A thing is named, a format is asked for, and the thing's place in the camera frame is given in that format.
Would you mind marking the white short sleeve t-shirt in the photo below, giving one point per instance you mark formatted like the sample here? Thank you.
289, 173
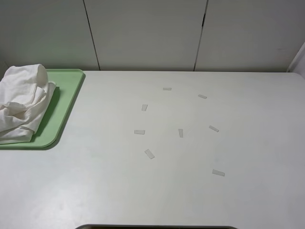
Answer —
25, 94

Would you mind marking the light green plastic tray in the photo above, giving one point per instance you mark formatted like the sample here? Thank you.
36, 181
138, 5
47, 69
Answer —
68, 84

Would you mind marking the white tape strip upper-left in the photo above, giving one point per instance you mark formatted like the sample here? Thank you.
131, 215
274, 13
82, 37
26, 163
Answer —
144, 107

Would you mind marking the white tape strip left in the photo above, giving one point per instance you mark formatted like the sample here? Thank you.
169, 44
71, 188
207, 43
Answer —
139, 132

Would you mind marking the white tape strip left-middle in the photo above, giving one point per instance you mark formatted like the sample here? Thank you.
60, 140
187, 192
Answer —
180, 133

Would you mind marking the white tape strip lower-left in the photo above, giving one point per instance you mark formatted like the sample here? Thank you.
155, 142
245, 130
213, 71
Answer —
149, 154

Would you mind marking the white tape strip middle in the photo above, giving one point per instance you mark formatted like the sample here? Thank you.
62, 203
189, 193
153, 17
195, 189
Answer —
213, 128

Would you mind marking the white tape strip near-right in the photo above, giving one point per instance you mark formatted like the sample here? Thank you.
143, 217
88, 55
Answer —
219, 173

